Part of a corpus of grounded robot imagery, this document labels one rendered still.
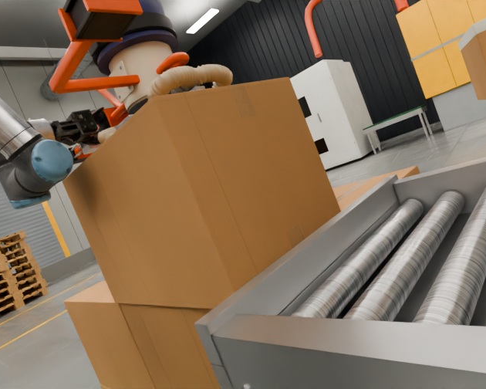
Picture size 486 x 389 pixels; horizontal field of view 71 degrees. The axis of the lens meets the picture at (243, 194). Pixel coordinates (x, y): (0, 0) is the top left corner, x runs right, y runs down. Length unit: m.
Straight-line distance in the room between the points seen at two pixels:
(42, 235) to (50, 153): 9.61
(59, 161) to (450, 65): 7.45
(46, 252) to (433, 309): 10.23
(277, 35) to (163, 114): 12.29
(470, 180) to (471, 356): 0.65
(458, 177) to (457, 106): 7.02
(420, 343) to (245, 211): 0.42
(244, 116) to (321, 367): 0.51
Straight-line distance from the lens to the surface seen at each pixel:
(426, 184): 0.93
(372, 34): 11.58
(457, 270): 0.53
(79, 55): 0.70
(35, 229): 10.46
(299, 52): 12.44
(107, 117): 1.14
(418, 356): 0.31
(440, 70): 7.88
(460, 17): 7.90
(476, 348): 0.31
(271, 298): 0.54
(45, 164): 0.87
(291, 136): 0.82
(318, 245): 0.64
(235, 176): 0.66
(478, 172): 0.91
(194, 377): 0.97
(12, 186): 0.99
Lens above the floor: 0.77
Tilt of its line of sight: 4 degrees down
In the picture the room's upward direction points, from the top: 22 degrees counter-clockwise
